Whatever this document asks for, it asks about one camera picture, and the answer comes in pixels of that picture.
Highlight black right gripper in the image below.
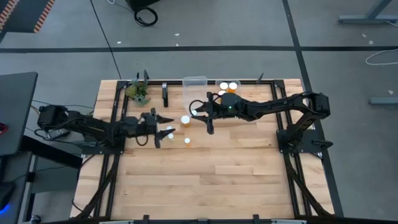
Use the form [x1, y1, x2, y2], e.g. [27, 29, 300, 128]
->
[195, 92, 222, 136]

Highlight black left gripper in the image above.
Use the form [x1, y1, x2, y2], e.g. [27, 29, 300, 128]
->
[141, 108, 176, 149]

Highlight clear plastic bin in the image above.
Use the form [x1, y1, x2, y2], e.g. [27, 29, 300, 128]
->
[215, 78, 243, 100]
[182, 75, 208, 113]

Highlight artificial green succulent plant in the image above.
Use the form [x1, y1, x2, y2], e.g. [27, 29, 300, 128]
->
[125, 78, 152, 107]

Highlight black desk crossbar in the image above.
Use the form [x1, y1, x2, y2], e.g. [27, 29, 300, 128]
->
[19, 134, 83, 169]

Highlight black power brick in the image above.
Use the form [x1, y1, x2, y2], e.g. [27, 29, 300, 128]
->
[45, 128, 71, 141]

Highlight black equipment base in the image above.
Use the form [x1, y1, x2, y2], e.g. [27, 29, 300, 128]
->
[126, 0, 162, 10]

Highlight black desk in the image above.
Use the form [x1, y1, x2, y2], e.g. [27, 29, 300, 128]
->
[0, 72, 39, 156]

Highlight black device with light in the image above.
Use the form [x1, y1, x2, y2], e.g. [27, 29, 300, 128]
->
[0, 181, 16, 216]

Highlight grey floor bar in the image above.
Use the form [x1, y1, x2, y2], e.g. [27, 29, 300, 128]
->
[369, 96, 398, 106]

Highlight black mat orange striped edges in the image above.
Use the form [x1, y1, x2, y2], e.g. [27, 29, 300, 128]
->
[0, 0, 56, 34]

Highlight black clamp bracket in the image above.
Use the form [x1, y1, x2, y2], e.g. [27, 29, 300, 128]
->
[162, 82, 169, 108]

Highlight black aluminium table frame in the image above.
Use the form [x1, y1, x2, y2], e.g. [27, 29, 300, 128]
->
[73, 79, 336, 224]

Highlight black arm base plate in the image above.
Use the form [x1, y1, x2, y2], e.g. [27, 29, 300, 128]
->
[276, 128, 334, 154]
[81, 130, 126, 156]

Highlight coiled black floor cable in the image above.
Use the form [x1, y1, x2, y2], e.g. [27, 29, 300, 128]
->
[133, 6, 159, 27]

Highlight thin black floor cable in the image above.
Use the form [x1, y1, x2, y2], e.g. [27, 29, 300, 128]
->
[90, 0, 123, 80]

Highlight white floor cable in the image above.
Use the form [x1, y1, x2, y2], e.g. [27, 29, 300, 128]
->
[365, 48, 398, 66]

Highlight grey table leg frame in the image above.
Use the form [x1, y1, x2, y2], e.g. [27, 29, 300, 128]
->
[338, 0, 398, 25]

